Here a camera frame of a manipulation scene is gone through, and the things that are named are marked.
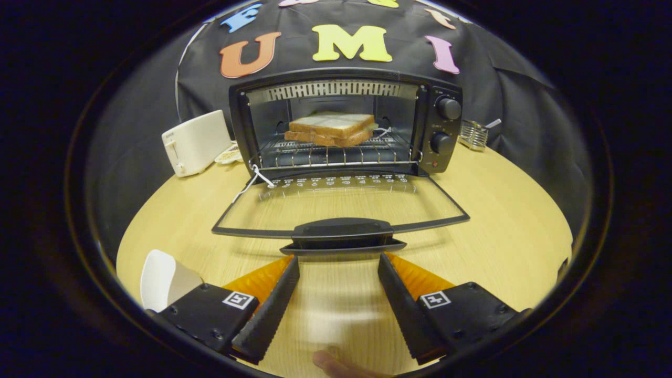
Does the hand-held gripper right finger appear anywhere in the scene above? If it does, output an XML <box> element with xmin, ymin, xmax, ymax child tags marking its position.
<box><xmin>377</xmin><ymin>252</ymin><xmax>532</xmax><ymax>366</ymax></box>

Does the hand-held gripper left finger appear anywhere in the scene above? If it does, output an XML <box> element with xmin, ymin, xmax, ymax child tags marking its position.
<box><xmin>156</xmin><ymin>255</ymin><xmax>300</xmax><ymax>365</ymax></box>

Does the black toaster oven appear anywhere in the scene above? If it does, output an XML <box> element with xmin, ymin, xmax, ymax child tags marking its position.
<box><xmin>212</xmin><ymin>67</ymin><xmax>470</xmax><ymax>257</ymax></box>

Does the sandwich with lettuce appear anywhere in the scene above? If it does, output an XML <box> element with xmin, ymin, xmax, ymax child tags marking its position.
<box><xmin>284</xmin><ymin>111</ymin><xmax>379</xmax><ymax>148</ymax></box>

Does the white paper food tray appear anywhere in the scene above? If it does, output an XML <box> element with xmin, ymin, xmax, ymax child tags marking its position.
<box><xmin>140</xmin><ymin>249</ymin><xmax>204</xmax><ymax>313</ymax></box>

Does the white pop-up toaster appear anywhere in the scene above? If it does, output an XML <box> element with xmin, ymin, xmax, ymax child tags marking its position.
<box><xmin>161</xmin><ymin>109</ymin><xmax>233</xmax><ymax>178</ymax></box>

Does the small dish with snacks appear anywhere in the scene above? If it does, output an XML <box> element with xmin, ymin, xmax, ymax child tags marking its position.
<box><xmin>214</xmin><ymin>143</ymin><xmax>243</xmax><ymax>166</ymax></box>

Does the black backdrop cloth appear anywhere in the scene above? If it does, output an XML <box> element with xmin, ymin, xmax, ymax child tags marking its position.
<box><xmin>87</xmin><ymin>0</ymin><xmax>594</xmax><ymax>263</ymax></box>

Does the metal wire rack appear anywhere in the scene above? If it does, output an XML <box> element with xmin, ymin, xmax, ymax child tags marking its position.
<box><xmin>458</xmin><ymin>118</ymin><xmax>502</xmax><ymax>152</ymax></box>

